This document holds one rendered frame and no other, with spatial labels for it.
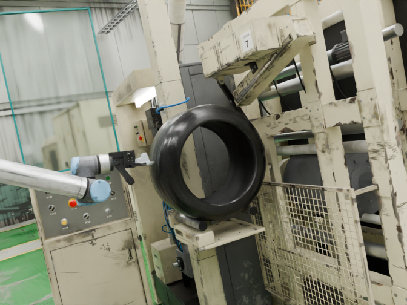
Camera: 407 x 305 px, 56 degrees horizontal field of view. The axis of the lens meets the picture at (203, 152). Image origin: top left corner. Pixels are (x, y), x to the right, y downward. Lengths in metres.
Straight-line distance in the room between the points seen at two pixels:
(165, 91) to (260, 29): 0.69
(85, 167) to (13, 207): 9.19
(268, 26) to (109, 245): 1.54
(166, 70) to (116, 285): 1.32
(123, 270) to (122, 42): 10.41
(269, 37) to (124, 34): 10.90
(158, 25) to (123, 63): 9.99
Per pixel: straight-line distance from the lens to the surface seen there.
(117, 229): 2.46
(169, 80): 2.22
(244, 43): 1.84
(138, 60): 12.50
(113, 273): 2.51
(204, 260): 2.31
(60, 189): 1.60
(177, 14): 2.72
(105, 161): 1.78
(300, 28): 1.78
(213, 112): 1.86
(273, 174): 2.40
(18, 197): 10.93
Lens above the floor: 1.34
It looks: 3 degrees down
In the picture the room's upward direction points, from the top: 11 degrees counter-clockwise
